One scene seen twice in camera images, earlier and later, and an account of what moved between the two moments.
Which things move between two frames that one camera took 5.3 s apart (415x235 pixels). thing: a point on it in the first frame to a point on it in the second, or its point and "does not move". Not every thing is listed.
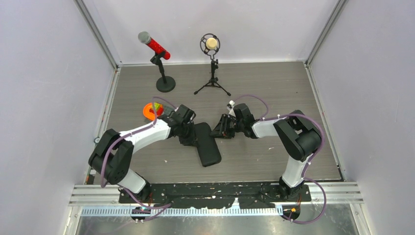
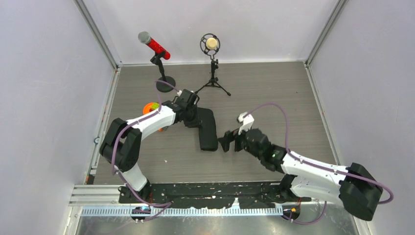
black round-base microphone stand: (164, 84) does not move
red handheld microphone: (145, 37) does not move
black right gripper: (222, 130) to (231, 136)
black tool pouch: (209, 153) to (208, 132)
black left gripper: (190, 141) to (196, 122)
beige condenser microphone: (210, 43) does not move
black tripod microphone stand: (213, 82) does not move
